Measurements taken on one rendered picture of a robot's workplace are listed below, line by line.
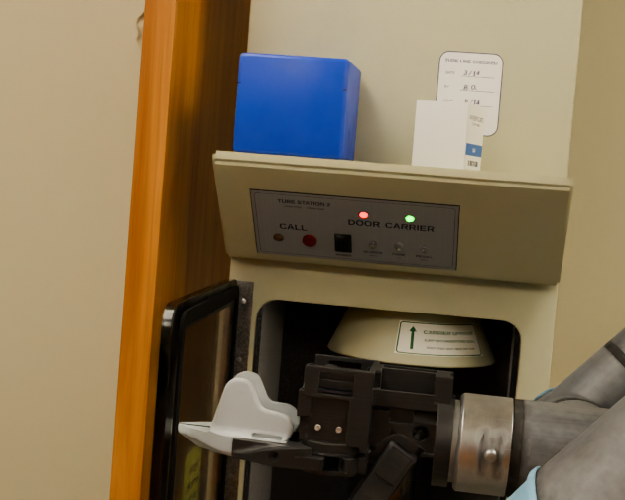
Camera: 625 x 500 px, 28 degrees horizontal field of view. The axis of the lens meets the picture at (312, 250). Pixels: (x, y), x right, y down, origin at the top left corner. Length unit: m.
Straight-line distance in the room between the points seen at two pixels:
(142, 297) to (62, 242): 0.59
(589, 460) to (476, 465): 0.29
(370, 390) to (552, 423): 0.14
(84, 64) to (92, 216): 0.21
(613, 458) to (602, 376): 0.40
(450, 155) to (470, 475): 0.32
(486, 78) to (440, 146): 0.11
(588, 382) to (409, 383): 0.16
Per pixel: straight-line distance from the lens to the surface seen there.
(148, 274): 1.17
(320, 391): 0.94
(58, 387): 1.76
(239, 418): 0.96
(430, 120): 1.13
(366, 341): 1.25
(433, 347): 1.24
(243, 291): 1.24
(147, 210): 1.16
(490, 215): 1.12
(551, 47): 1.22
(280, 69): 1.12
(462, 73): 1.21
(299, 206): 1.14
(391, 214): 1.13
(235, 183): 1.14
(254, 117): 1.12
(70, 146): 1.74
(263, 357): 1.27
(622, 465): 0.64
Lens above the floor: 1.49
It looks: 3 degrees down
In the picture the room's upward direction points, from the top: 5 degrees clockwise
